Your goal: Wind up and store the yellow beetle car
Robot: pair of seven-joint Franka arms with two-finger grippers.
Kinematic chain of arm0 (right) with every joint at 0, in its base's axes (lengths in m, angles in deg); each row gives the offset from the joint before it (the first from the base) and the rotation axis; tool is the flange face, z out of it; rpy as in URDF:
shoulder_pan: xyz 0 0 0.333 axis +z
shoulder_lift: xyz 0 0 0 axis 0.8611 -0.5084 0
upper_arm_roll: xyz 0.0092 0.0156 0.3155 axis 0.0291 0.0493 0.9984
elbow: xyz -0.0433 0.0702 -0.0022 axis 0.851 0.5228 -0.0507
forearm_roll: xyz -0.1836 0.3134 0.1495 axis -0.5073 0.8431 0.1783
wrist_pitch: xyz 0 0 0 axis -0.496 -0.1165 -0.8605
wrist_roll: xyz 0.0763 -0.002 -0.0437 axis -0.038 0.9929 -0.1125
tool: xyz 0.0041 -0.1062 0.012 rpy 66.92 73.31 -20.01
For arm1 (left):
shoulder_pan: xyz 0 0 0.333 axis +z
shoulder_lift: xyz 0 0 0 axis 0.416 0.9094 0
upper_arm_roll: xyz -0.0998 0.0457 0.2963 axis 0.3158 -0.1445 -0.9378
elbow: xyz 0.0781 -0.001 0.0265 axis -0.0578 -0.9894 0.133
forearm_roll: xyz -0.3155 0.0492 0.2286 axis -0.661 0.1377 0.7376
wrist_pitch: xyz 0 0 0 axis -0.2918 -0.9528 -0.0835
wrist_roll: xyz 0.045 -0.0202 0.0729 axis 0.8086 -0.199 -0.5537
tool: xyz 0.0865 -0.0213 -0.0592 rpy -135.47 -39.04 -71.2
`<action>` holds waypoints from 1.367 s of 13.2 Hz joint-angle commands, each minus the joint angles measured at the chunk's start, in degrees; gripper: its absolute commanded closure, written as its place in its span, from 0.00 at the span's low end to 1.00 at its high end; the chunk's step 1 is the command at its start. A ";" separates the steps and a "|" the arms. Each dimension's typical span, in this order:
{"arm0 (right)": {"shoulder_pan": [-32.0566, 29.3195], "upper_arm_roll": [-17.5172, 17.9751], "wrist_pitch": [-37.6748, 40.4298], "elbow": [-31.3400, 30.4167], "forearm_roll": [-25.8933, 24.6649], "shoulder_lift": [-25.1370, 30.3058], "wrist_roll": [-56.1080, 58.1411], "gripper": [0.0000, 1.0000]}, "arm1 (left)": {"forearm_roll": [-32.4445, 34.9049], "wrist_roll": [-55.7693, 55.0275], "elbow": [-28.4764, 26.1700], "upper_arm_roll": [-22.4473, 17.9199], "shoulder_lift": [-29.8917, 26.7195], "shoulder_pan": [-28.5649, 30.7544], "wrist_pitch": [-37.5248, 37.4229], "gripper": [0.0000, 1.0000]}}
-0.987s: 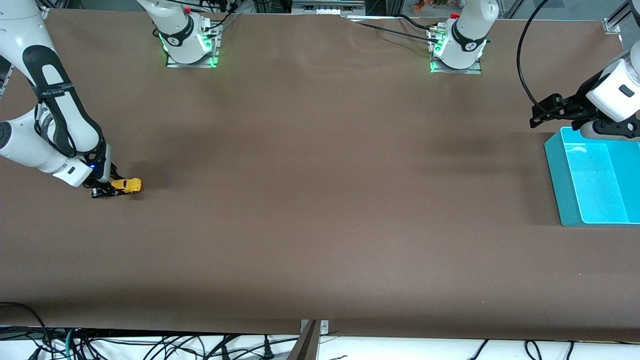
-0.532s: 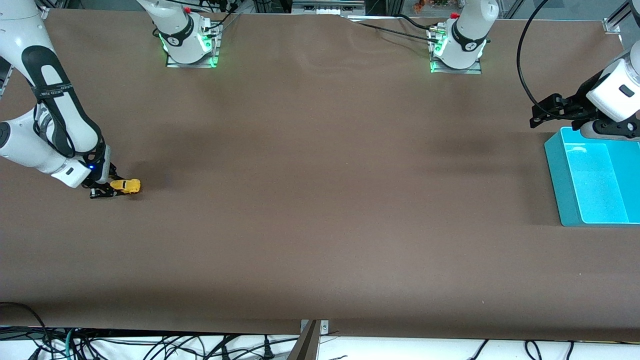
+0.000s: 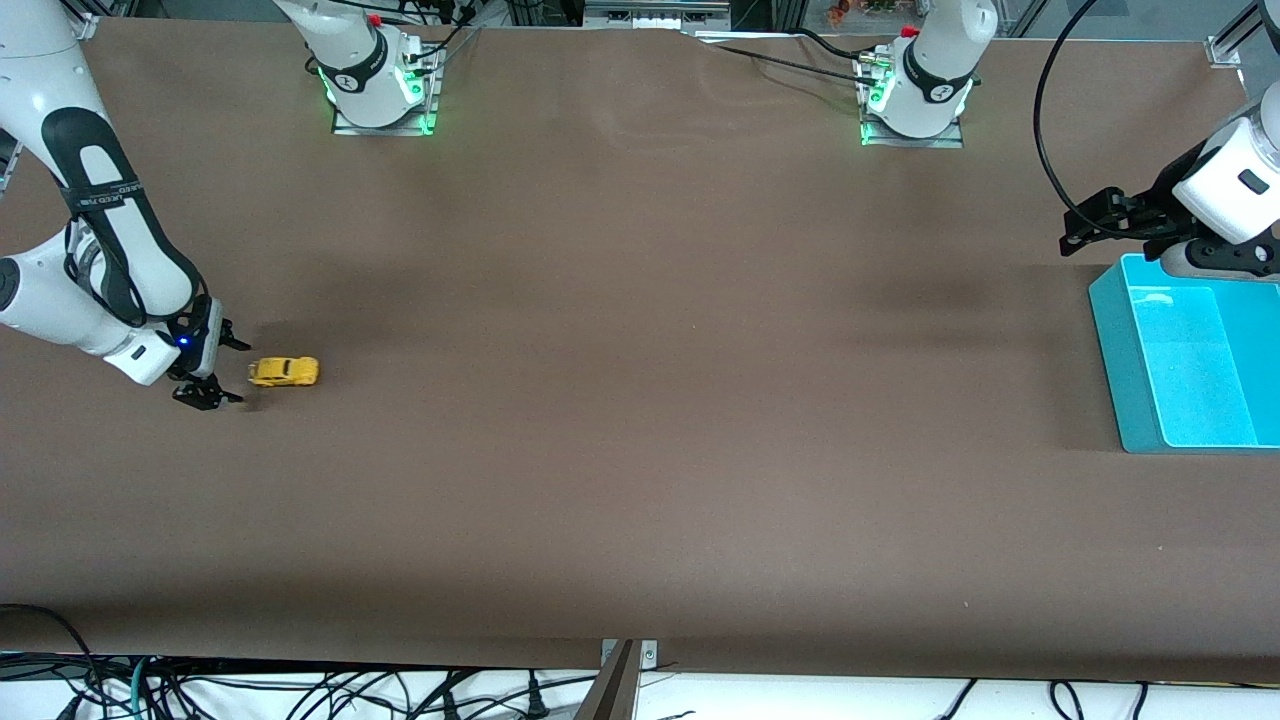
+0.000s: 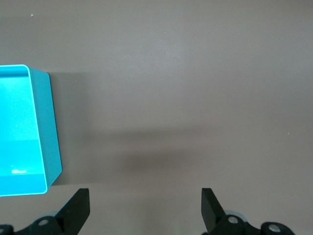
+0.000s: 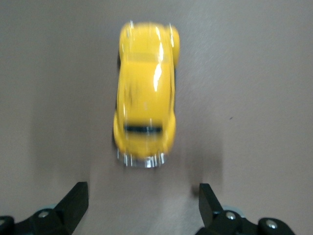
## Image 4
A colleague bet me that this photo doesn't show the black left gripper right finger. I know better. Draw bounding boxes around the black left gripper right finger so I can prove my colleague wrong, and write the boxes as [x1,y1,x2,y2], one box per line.
[201,188,225,235]

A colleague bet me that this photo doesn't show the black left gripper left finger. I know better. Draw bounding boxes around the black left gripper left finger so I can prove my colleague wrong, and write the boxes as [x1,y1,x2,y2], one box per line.
[55,188,91,235]

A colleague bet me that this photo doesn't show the teal plastic bin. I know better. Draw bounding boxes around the teal plastic bin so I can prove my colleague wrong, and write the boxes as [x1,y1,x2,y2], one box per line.
[0,64,63,197]

